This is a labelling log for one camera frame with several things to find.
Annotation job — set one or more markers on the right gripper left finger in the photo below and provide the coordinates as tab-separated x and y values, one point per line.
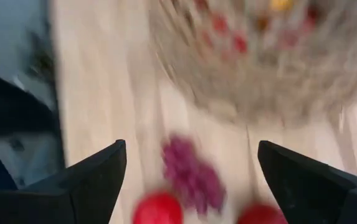
72	196

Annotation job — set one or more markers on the crimson pomegranate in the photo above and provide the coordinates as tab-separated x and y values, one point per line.
260	216

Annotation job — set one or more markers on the large red apple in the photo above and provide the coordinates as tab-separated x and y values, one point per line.
158	210

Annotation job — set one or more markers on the purple grape bunch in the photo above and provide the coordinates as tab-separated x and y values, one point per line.
190	177

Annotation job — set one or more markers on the black device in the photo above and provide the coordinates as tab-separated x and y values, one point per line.
7	105

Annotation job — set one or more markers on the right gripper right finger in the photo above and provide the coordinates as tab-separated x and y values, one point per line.
315	196

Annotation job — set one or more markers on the open-weave seagrass basket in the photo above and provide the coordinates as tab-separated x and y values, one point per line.
259	77

